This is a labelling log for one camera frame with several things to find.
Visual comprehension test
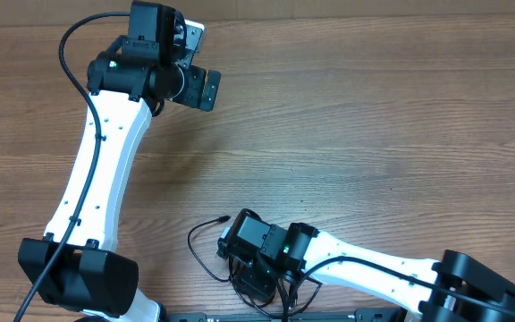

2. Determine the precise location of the thick black USB cable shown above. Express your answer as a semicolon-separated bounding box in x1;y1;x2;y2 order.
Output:
228;257;324;321

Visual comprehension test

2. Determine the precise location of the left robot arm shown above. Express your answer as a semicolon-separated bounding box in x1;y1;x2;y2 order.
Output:
18;1;221;321

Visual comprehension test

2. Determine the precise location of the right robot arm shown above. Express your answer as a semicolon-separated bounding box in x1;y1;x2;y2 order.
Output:
217;208;515;321

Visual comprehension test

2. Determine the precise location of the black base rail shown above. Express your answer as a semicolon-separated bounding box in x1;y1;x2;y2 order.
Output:
165;308;407;322

